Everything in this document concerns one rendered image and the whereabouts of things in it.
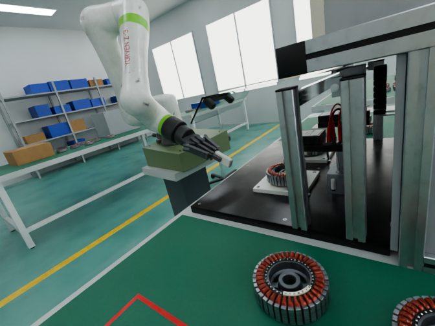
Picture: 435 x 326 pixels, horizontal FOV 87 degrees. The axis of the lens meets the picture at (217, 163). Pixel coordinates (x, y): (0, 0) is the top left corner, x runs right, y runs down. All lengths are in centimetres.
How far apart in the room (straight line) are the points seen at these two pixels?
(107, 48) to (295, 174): 97
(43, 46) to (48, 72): 60
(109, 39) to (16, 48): 625
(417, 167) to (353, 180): 9
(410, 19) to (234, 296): 45
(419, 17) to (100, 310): 63
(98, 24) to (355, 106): 101
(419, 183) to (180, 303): 41
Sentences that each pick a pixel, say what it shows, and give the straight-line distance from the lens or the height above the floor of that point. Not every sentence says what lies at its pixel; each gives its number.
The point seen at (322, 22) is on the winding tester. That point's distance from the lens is 50.
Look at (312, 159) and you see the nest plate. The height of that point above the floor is 78.
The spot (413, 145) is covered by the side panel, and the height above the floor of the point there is 95.
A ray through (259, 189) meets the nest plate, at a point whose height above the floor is 78.
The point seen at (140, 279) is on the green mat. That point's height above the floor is 75.
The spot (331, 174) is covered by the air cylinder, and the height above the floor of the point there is 82.
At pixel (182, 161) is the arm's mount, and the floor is 80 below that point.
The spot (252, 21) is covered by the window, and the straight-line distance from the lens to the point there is 603.
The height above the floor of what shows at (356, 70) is 105.
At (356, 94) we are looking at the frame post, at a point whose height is 103.
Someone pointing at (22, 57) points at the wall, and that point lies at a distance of 735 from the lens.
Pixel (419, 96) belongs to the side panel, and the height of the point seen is 102.
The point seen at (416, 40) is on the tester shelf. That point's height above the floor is 108.
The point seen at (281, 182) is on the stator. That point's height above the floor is 80.
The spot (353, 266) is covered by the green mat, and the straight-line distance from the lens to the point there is 48.
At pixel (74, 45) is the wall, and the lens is 786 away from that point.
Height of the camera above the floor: 108
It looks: 18 degrees down
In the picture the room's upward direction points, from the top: 12 degrees counter-clockwise
